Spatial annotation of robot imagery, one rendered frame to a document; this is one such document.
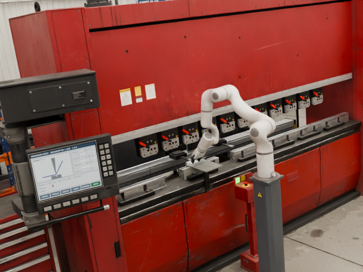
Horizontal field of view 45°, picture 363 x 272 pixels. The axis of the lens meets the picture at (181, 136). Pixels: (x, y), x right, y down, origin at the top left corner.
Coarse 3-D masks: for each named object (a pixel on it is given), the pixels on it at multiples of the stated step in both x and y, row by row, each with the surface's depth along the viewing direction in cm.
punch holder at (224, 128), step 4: (228, 112) 376; (232, 112) 379; (216, 116) 376; (220, 116) 372; (224, 116) 374; (228, 116) 377; (232, 116) 379; (216, 120) 378; (220, 120) 373; (228, 120) 378; (232, 120) 380; (220, 124) 375; (224, 124) 375; (232, 124) 381; (220, 128) 376; (224, 128) 376; (228, 128) 379; (232, 128) 381; (220, 132) 378; (224, 132) 376
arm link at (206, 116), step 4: (204, 112) 331; (208, 112) 331; (204, 116) 332; (208, 116) 332; (200, 120) 337; (204, 120) 334; (208, 120) 333; (204, 124) 335; (208, 124) 335; (212, 124) 338; (212, 128) 339; (216, 128) 340; (212, 132) 346; (216, 132) 342; (216, 136) 344; (216, 140) 345
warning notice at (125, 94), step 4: (120, 92) 314; (124, 92) 316; (128, 92) 317; (120, 96) 314; (124, 96) 316; (128, 96) 318; (124, 100) 317; (128, 100) 318; (124, 104) 317; (128, 104) 319
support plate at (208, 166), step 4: (200, 160) 367; (204, 160) 366; (208, 160) 365; (188, 164) 361; (200, 164) 358; (204, 164) 357; (208, 164) 356; (212, 164) 355; (216, 164) 354; (196, 168) 350; (200, 168) 348; (204, 168) 347; (208, 168) 346; (212, 168) 345; (216, 168) 346
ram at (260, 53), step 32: (96, 32) 296; (128, 32) 310; (160, 32) 325; (192, 32) 342; (224, 32) 360; (256, 32) 380; (288, 32) 404; (320, 32) 429; (96, 64) 300; (128, 64) 314; (160, 64) 330; (192, 64) 347; (224, 64) 365; (256, 64) 386; (288, 64) 410; (320, 64) 437; (160, 96) 334; (192, 96) 351; (256, 96) 392; (128, 128) 322; (160, 128) 339
